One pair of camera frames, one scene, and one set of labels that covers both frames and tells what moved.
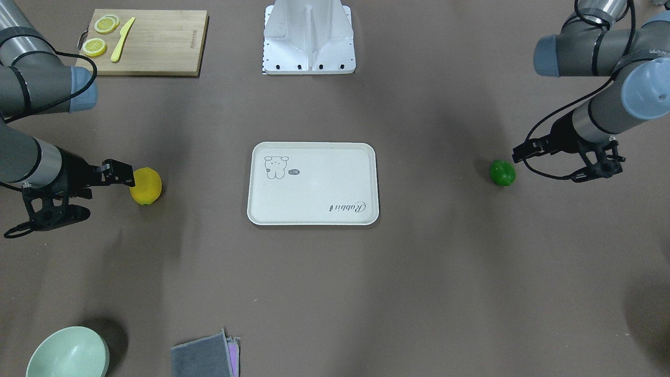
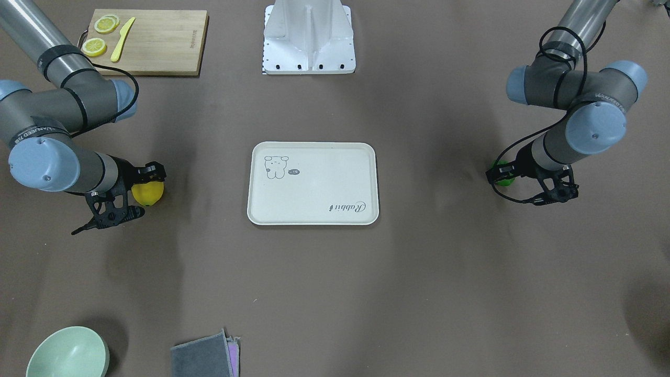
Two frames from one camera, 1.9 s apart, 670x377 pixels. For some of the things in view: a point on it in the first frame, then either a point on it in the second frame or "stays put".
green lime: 502,172 stays put
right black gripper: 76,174 → 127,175
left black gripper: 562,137 → 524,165
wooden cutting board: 159,42 stays put
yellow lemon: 148,186 stays put
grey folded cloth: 208,356 stays put
